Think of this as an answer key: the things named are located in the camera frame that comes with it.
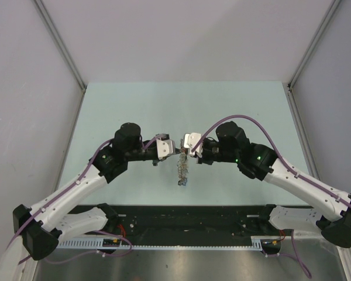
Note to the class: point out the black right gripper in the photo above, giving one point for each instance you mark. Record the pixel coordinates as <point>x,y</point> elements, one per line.
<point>203,160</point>

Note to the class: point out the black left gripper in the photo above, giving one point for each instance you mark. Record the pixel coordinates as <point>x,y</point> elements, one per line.
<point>155,161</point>

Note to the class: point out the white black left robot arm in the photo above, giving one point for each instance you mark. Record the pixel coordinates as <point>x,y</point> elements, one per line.
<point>43,226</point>

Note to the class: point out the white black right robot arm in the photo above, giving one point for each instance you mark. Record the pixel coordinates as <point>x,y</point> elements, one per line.
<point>329,212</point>

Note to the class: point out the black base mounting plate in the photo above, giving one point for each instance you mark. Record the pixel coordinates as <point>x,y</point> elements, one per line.
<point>192,224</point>

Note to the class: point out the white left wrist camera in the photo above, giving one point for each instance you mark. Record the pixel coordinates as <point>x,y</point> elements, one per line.
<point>165,146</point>

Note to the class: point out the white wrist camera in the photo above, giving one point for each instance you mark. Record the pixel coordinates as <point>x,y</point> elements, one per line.
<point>190,144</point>
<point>165,146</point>

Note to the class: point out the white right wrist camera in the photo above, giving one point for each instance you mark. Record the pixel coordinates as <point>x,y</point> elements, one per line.
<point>190,144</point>

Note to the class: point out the white slotted cable duct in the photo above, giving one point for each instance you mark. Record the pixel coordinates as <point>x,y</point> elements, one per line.
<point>109,243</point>

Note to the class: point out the aluminium frame rail left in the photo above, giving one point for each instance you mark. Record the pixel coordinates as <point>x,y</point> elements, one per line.
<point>58,41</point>

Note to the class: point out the aluminium frame rail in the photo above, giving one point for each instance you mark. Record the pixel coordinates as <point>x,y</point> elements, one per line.
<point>58,41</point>
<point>315,40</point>

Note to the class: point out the aluminium frame rail right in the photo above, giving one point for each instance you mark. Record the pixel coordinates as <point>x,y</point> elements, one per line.
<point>315,40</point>

